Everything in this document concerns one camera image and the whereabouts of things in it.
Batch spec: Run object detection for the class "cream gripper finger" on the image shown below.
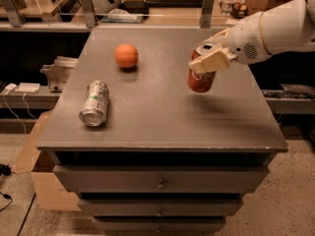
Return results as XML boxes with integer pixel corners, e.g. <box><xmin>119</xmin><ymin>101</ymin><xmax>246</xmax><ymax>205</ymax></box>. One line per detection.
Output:
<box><xmin>189</xmin><ymin>47</ymin><xmax>237</xmax><ymax>74</ymax></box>
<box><xmin>206</xmin><ymin>28</ymin><xmax>230</xmax><ymax>46</ymax></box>

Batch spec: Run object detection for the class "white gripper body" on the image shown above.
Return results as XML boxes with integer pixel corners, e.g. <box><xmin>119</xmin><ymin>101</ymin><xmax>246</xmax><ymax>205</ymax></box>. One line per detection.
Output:
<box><xmin>226</xmin><ymin>12</ymin><xmax>271</xmax><ymax>65</ymax></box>

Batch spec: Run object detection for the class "red coke can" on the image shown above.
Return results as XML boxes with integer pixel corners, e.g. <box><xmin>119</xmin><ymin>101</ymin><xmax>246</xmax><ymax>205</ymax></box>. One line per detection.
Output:
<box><xmin>188</xmin><ymin>43</ymin><xmax>217</xmax><ymax>93</ymax></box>

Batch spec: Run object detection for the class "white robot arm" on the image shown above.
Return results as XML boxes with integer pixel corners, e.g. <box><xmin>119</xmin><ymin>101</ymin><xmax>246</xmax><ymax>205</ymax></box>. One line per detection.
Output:
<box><xmin>189</xmin><ymin>0</ymin><xmax>315</xmax><ymax>75</ymax></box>

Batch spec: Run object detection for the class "silver 7up can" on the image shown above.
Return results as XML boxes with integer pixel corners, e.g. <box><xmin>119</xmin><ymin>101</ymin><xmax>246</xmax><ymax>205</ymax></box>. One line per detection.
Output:
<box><xmin>79</xmin><ymin>80</ymin><xmax>109</xmax><ymax>127</ymax></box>

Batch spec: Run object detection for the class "glass jar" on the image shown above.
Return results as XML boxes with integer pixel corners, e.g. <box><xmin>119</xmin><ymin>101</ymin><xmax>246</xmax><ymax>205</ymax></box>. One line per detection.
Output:
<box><xmin>220</xmin><ymin>0</ymin><xmax>234</xmax><ymax>16</ymax></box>

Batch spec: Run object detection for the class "black keyboard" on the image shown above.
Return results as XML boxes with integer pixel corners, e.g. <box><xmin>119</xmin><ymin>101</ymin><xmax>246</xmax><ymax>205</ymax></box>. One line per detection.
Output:
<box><xmin>145</xmin><ymin>0</ymin><xmax>203</xmax><ymax>8</ymax></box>

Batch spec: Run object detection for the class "black tray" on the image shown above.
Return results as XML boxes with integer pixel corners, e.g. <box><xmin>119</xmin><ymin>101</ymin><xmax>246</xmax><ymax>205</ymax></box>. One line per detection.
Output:
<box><xmin>119</xmin><ymin>0</ymin><xmax>149</xmax><ymax>17</ymax></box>

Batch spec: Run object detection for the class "orange fruit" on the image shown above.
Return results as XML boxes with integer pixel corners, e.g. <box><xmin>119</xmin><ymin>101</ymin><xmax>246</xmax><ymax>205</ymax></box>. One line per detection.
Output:
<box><xmin>114</xmin><ymin>44</ymin><xmax>138</xmax><ymax>69</ymax></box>

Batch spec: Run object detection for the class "clear plastic container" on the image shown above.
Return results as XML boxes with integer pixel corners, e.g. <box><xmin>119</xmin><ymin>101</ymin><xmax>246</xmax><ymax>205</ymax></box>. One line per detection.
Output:
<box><xmin>101</xmin><ymin>9</ymin><xmax>144</xmax><ymax>24</ymax></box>

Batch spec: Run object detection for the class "grey drawer cabinet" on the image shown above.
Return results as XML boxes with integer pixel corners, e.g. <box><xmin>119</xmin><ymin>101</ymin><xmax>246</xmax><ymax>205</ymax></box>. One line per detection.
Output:
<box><xmin>38</xmin><ymin>28</ymin><xmax>286</xmax><ymax>233</ymax></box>

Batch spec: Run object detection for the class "beige plastic part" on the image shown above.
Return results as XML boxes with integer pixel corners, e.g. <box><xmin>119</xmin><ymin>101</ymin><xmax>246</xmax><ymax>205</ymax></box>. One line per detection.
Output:
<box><xmin>40</xmin><ymin>56</ymin><xmax>78</xmax><ymax>91</ymax></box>

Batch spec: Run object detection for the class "white power strip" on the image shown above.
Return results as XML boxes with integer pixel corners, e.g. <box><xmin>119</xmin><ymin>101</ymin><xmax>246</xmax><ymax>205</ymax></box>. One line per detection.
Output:
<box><xmin>15</xmin><ymin>83</ymin><xmax>40</xmax><ymax>92</ymax></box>

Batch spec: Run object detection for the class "cardboard box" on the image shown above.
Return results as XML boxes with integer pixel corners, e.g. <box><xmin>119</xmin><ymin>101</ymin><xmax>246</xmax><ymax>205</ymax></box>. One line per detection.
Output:
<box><xmin>14</xmin><ymin>110</ymin><xmax>80</xmax><ymax>211</ymax></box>

